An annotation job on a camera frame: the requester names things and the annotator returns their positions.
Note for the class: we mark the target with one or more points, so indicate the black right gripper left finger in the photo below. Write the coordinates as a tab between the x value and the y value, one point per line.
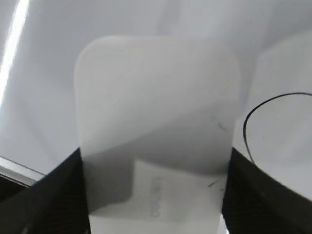
56	204

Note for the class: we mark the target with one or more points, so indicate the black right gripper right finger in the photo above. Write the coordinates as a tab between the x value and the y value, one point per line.
255	203

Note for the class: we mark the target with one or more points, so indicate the white whiteboard eraser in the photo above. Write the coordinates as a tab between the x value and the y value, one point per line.
155	117

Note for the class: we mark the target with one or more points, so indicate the white aluminium framed whiteboard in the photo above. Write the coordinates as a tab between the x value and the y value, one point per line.
40	41

